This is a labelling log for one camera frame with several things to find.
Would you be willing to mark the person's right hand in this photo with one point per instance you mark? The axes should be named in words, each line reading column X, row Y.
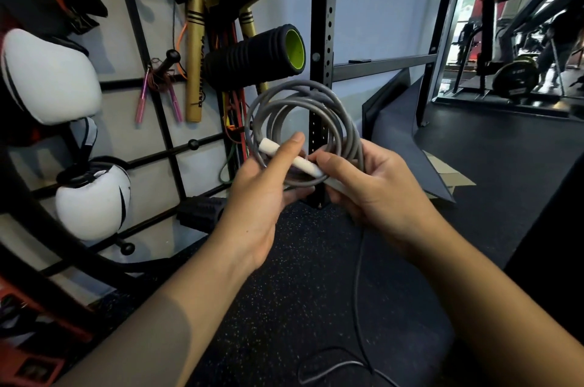
column 383, row 199

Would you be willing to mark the person's left hand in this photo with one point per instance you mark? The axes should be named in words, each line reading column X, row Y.
column 255, row 213

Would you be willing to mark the person's right forearm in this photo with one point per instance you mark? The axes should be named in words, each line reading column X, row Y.
column 497, row 313

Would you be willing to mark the person's left forearm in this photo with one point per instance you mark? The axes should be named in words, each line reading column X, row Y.
column 150, row 323

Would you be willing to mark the small black foam roller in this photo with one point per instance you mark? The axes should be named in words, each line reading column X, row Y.
column 200, row 213

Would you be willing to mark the flat cardboard piece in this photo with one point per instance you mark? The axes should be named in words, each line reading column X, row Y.
column 451, row 179

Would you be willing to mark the grey folded floor mat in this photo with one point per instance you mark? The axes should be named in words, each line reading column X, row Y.
column 401, row 127

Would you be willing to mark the red resistance bands bundle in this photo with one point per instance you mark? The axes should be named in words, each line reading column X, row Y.
column 235, row 127

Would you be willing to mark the small black flat device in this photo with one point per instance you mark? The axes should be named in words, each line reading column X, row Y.
column 359, row 61

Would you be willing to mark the black foam roller green core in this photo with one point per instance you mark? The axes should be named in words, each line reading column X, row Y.
column 253, row 58

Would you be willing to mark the long gold stick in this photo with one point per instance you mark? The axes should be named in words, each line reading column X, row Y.
column 195, row 63

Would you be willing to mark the small white boxing glove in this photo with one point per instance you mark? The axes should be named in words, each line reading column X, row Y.
column 91, row 204

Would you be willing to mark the black exercise machine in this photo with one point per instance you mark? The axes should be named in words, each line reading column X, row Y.
column 515, row 76

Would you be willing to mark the short gold stick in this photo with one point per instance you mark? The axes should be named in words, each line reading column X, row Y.
column 248, row 26

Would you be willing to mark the large white boxing glove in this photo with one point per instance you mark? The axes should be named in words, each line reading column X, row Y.
column 50, row 76

